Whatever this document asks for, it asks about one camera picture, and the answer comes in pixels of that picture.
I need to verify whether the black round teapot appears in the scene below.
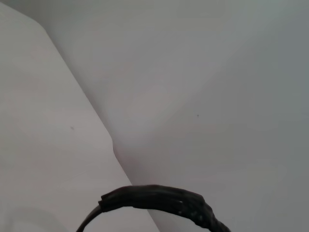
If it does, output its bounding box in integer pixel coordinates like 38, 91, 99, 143
76, 184, 231, 232

